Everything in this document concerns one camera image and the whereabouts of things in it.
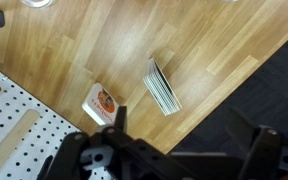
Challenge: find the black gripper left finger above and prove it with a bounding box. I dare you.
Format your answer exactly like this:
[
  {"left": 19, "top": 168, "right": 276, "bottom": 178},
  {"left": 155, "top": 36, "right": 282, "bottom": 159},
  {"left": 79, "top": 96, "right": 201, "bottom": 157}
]
[{"left": 37, "top": 105, "right": 198, "bottom": 180}]

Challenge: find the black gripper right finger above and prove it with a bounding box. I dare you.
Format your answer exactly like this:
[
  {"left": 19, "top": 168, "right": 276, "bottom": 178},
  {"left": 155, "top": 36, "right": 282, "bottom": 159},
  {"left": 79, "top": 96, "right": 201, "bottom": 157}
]
[{"left": 225, "top": 106, "right": 288, "bottom": 180}]

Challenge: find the white perforated pegboard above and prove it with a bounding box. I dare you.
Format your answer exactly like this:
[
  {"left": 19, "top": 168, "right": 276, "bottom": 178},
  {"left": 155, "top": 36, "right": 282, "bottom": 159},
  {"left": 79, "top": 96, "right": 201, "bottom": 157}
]
[{"left": 0, "top": 59, "right": 113, "bottom": 180}]

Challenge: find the clear glass beaker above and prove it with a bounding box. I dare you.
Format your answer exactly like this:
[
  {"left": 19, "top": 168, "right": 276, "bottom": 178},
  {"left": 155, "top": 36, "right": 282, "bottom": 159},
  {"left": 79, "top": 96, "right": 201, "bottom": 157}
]
[{"left": 19, "top": 0, "right": 56, "bottom": 9}]

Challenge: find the hammer with light wooden handle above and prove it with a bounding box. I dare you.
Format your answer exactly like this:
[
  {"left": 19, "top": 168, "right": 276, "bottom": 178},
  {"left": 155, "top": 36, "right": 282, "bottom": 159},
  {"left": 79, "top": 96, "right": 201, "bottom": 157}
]
[{"left": 0, "top": 109, "right": 41, "bottom": 180}]

